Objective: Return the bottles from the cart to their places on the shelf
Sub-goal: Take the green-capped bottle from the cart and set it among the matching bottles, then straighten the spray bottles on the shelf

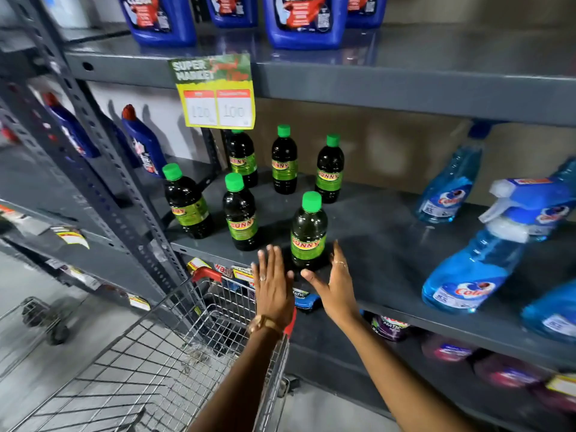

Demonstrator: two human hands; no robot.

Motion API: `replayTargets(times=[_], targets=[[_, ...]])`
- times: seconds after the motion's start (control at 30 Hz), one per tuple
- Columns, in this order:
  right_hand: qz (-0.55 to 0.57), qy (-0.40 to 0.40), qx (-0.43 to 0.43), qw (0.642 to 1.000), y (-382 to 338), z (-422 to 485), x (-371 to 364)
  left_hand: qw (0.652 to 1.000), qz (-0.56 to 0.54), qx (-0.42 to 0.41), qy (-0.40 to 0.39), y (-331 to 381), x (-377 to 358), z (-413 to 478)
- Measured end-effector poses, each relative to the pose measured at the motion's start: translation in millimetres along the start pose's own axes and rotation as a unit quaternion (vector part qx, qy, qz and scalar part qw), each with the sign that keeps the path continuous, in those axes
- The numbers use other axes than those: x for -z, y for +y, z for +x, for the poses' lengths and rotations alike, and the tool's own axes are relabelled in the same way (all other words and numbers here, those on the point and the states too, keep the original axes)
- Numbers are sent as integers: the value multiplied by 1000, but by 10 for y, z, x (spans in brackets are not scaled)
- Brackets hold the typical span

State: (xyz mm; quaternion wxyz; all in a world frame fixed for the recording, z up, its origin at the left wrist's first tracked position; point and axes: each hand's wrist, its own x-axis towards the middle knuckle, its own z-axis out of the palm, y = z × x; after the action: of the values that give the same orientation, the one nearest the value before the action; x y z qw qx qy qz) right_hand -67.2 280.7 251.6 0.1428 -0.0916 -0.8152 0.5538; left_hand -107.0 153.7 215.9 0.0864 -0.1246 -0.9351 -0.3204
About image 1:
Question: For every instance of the person's left hand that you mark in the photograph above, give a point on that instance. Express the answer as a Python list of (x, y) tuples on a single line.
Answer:
[(272, 296)]

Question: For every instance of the person's right hand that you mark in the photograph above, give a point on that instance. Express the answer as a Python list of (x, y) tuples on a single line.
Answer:
[(339, 299)]

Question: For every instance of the person's left thumb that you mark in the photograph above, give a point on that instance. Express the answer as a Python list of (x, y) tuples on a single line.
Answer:
[(290, 279)]

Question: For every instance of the person's right thumb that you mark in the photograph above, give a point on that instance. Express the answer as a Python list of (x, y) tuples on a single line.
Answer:
[(312, 280)]

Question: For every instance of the person's left little finger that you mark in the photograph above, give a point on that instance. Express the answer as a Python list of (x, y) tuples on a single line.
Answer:
[(256, 275)]

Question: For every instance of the person's left middle finger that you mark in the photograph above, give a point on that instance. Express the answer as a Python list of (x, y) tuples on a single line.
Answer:
[(270, 263)]

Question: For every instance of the person's left forearm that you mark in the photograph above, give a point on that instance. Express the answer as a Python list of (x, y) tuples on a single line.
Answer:
[(238, 382)]

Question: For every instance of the person's right forearm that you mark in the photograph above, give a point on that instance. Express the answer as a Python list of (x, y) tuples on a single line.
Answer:
[(396, 382)]

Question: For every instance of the blue detergent packet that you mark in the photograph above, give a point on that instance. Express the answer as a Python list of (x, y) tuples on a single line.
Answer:
[(306, 299)]

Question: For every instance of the gold wristwatch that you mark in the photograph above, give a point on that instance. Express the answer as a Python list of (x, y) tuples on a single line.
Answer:
[(263, 323)]

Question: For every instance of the group of dark green-capped bottles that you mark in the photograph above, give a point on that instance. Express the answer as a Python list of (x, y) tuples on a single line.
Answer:
[(240, 215)]

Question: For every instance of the blue glass cleaner spray bottle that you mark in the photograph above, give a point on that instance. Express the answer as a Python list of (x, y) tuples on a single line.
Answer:
[(535, 202), (553, 310), (472, 274)]

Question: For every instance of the blue glass cleaner refill bottle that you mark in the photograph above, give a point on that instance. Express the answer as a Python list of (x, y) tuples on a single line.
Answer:
[(450, 188)]

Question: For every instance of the blue red-capped cleaner bottle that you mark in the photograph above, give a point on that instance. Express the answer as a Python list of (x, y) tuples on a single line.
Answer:
[(72, 128), (145, 143)]

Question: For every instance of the green and yellow price sign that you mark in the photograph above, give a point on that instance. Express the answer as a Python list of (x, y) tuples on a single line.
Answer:
[(216, 92)]

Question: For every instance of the grey metal shelving rack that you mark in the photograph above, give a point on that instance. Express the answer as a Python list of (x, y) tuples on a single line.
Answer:
[(382, 89), (31, 184)]

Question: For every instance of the blue detergent jug red label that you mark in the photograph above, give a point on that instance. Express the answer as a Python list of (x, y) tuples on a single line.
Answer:
[(306, 22), (157, 20), (231, 11), (366, 11)]

